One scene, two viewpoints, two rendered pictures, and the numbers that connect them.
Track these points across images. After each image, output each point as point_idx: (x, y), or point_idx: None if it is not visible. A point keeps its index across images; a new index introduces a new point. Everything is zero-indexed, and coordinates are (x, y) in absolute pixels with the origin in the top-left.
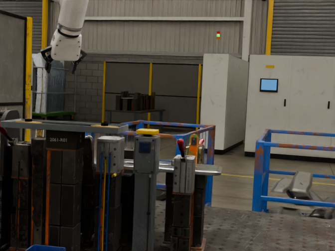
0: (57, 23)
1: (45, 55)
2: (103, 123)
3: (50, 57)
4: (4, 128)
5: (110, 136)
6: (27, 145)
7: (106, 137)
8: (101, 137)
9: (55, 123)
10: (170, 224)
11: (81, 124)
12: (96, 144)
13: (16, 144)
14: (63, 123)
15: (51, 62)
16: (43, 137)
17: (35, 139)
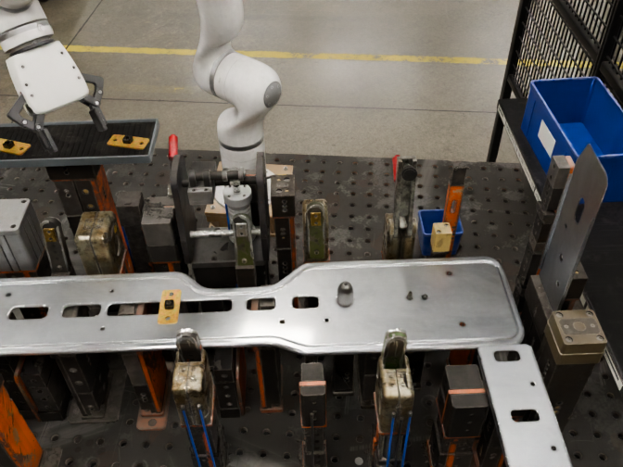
0: (50, 26)
1: (95, 90)
2: (9, 141)
3: (89, 100)
4: (169, 151)
5: (6, 220)
6: (149, 199)
7: (13, 208)
8: (21, 205)
9: (87, 151)
10: None
11: (46, 152)
12: (32, 207)
13: (168, 196)
14: (74, 151)
15: (87, 106)
16: (126, 202)
17: (133, 191)
